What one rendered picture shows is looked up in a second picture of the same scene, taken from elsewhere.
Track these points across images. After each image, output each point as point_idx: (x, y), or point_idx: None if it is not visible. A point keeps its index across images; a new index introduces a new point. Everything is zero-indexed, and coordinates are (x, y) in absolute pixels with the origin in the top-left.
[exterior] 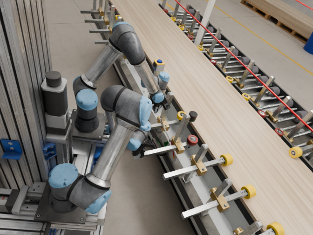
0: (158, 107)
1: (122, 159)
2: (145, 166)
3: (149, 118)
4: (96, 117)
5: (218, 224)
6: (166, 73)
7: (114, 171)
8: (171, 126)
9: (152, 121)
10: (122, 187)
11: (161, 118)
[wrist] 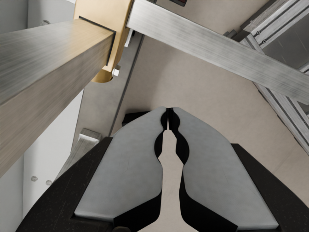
0: (162, 179)
1: (163, 66)
2: None
3: (111, 106)
4: None
5: None
6: None
7: (191, 55)
8: (33, 24)
9: (110, 85)
10: (205, 15)
11: (107, 44)
